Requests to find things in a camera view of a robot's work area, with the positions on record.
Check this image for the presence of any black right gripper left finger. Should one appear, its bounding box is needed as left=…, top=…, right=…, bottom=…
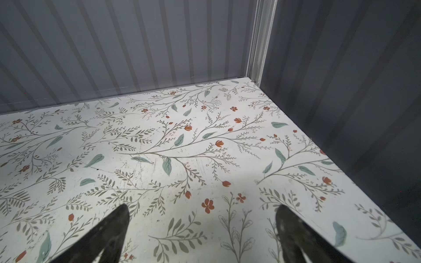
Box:
left=52, top=204, right=130, bottom=263

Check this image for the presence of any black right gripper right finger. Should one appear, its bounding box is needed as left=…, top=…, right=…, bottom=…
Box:
left=275, top=205, right=353, bottom=263

